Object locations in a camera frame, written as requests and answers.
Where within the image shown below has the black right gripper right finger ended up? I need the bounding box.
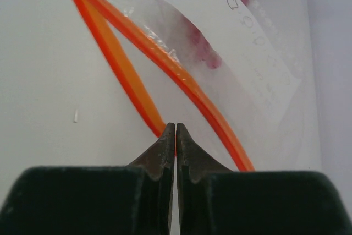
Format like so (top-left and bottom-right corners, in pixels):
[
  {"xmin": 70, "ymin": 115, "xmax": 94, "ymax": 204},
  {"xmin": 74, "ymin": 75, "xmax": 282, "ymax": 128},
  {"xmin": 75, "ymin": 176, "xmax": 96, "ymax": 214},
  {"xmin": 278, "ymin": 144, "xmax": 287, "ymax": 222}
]
[{"xmin": 176, "ymin": 123, "xmax": 351, "ymax": 234}]

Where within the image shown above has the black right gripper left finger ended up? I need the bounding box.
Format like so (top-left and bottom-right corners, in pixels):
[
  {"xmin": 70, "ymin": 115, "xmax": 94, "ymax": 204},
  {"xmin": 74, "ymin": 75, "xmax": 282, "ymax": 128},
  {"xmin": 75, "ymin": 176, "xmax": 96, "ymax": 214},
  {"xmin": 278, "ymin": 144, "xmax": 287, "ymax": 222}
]
[{"xmin": 1, "ymin": 123, "xmax": 175, "ymax": 234}]

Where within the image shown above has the clear zip top bag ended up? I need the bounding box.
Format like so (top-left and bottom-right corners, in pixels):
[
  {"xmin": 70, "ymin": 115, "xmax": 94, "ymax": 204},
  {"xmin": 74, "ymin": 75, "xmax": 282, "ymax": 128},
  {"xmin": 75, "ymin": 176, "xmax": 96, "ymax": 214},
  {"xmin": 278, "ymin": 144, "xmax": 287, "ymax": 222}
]
[{"xmin": 72, "ymin": 0, "xmax": 321, "ymax": 171}]

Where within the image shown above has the red fake grape bunch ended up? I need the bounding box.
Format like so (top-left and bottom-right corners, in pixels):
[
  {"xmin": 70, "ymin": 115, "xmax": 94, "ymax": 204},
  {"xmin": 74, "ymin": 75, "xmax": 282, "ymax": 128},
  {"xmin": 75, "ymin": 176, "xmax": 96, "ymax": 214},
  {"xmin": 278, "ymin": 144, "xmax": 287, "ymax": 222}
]
[{"xmin": 182, "ymin": 0, "xmax": 250, "ymax": 69}]

